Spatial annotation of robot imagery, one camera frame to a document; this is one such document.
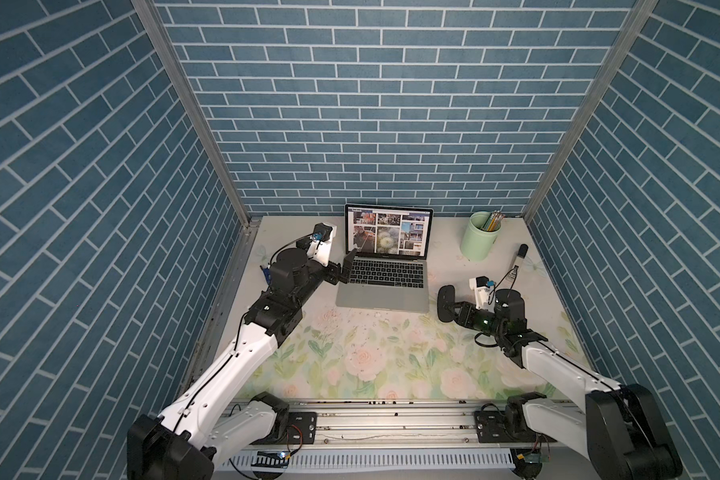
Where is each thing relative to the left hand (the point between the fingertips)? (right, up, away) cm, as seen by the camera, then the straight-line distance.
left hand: (347, 243), depth 72 cm
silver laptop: (+12, -9, +33) cm, 36 cm away
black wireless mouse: (+27, -17, +12) cm, 34 cm away
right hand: (+28, -19, +13) cm, 36 cm away
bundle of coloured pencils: (+47, +8, +27) cm, 54 cm away
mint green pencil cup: (+43, 0, +31) cm, 53 cm away
